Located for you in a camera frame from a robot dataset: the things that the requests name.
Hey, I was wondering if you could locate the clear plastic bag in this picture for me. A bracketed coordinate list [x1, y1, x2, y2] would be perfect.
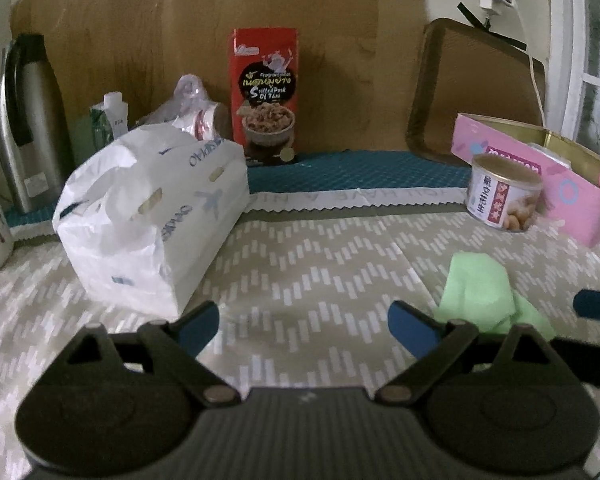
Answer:
[135, 75, 231, 143]

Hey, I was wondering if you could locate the wooden board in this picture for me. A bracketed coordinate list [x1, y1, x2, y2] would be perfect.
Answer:
[10, 0, 431, 158]

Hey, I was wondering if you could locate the red snack box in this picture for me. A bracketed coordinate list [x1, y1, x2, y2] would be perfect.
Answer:
[229, 28, 301, 165]

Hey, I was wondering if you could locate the brown tray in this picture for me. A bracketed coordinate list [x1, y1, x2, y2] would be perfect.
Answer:
[406, 17, 547, 166]

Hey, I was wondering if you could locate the silver thermos jug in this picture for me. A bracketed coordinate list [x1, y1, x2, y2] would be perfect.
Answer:
[0, 33, 76, 213]

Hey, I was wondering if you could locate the pink box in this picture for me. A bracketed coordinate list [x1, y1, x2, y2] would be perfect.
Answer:
[451, 112, 600, 248]

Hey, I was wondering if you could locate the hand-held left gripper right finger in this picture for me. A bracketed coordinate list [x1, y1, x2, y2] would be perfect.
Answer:
[377, 301, 551, 406]

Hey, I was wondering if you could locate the white cable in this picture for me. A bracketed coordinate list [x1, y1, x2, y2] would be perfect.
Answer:
[485, 7, 547, 128]

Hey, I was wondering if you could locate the dark green packet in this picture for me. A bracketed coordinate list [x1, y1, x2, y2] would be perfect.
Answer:
[71, 114, 106, 168]

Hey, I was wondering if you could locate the white window frame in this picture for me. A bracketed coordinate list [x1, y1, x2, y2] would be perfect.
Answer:
[550, 0, 600, 161]

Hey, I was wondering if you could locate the white food can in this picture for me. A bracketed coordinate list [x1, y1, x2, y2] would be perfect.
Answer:
[465, 154, 544, 232]

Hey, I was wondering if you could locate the teal mat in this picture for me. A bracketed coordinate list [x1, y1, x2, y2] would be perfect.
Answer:
[5, 149, 473, 228]

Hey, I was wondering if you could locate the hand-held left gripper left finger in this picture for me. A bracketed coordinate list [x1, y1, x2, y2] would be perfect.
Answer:
[67, 301, 238, 406]

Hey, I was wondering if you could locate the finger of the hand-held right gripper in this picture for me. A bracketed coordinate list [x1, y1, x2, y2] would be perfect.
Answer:
[550, 337, 600, 401]
[573, 289, 600, 323]

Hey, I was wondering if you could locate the green cloth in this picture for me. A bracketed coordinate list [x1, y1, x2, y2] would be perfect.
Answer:
[439, 252, 556, 337]

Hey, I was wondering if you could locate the beige patterned blanket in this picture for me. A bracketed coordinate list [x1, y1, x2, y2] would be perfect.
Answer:
[0, 205, 600, 463]

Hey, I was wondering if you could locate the green white carton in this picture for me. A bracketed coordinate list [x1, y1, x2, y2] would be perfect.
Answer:
[89, 91, 130, 161]

